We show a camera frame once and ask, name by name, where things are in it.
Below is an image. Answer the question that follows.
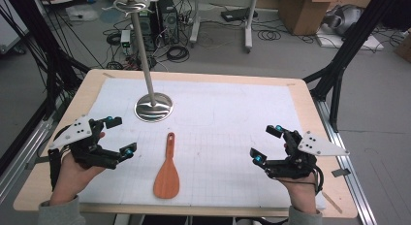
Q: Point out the large cardboard box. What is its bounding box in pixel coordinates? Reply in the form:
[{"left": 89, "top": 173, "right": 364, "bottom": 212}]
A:
[{"left": 278, "top": 0, "right": 341, "bottom": 37}]

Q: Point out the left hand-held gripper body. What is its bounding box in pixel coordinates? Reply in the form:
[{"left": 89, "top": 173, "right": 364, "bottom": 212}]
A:
[{"left": 48, "top": 113, "right": 119, "bottom": 171}]

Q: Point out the white grid paper mat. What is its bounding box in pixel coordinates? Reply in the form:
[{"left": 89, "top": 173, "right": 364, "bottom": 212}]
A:
[{"left": 77, "top": 77, "right": 328, "bottom": 210}]

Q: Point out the grey tape piece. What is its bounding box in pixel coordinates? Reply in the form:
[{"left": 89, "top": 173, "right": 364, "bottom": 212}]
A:
[{"left": 331, "top": 168, "right": 352, "bottom": 178}]

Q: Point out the person's left hand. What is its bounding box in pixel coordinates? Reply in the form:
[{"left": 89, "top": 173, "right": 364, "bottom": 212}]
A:
[{"left": 48, "top": 131, "right": 107, "bottom": 207}]

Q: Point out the white stand leg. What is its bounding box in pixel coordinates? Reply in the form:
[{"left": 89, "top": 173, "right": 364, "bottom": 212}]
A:
[
  {"left": 243, "top": 0, "right": 260, "bottom": 54},
  {"left": 189, "top": 0, "right": 202, "bottom": 48}
]

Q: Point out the person's right hand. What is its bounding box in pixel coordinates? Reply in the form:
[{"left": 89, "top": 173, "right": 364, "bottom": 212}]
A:
[{"left": 278, "top": 142, "right": 320, "bottom": 215}]

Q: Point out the small white power box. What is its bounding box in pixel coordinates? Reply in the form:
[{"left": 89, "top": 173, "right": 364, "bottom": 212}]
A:
[{"left": 119, "top": 29, "right": 132, "bottom": 48}]

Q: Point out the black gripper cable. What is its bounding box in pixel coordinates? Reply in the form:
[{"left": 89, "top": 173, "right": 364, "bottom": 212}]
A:
[{"left": 284, "top": 164, "right": 325, "bottom": 195}]

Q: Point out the metal utensil stand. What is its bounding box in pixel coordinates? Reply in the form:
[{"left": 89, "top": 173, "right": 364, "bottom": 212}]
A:
[{"left": 111, "top": 0, "right": 174, "bottom": 123}]

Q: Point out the black flat device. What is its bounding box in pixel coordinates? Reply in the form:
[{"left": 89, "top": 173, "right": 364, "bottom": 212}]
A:
[{"left": 220, "top": 7, "right": 259, "bottom": 23}]

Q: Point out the tan tape strip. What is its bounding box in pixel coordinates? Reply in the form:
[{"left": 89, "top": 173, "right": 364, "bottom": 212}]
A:
[{"left": 321, "top": 190, "right": 344, "bottom": 215}]

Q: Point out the aluminium rail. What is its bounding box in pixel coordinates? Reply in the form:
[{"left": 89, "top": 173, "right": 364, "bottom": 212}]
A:
[
  {"left": 0, "top": 116, "right": 56, "bottom": 205},
  {"left": 313, "top": 98, "right": 378, "bottom": 225}
]

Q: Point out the grey silver appliance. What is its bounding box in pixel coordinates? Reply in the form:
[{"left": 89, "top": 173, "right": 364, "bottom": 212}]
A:
[{"left": 322, "top": 3, "right": 364, "bottom": 37}]

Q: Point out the small cardboard box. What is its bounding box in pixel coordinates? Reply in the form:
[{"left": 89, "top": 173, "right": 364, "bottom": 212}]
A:
[{"left": 394, "top": 30, "right": 411, "bottom": 64}]

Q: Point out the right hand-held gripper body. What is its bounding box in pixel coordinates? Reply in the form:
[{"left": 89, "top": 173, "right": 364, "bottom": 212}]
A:
[{"left": 267, "top": 130, "right": 351, "bottom": 180}]

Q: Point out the thin black cable coil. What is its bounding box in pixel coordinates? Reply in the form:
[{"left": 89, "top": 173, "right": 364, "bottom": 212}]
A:
[{"left": 257, "top": 29, "right": 282, "bottom": 42}]

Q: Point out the white foam board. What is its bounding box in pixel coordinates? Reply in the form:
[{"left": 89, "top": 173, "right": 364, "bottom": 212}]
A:
[{"left": 315, "top": 31, "right": 386, "bottom": 52}]

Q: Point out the wooden rice spatula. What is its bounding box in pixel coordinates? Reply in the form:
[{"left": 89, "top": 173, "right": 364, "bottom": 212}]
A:
[{"left": 152, "top": 131, "right": 181, "bottom": 200}]

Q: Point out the black strap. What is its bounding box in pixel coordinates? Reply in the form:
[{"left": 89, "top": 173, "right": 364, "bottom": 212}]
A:
[{"left": 47, "top": 147, "right": 63, "bottom": 192}]

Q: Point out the black computer tower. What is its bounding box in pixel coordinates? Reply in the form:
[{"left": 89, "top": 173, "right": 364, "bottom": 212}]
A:
[{"left": 157, "top": 0, "right": 180, "bottom": 46}]

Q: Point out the black frame stand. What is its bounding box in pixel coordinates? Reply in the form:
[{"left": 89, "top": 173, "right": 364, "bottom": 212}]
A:
[
  {"left": 302, "top": 0, "right": 403, "bottom": 134},
  {"left": 2, "top": 0, "right": 92, "bottom": 121}
]

